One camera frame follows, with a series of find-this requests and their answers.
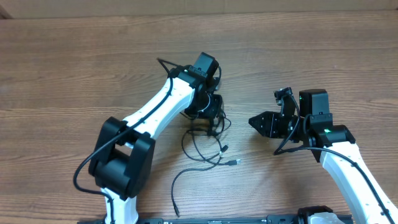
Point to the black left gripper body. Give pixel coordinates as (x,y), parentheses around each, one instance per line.
(212,109)

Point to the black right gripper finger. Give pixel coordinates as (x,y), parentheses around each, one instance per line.
(263,130)
(261,121)

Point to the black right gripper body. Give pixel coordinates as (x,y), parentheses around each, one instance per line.
(281,126)

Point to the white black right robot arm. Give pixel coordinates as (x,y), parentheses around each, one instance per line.
(307,124)

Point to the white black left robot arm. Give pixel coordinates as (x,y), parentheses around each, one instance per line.
(124,149)

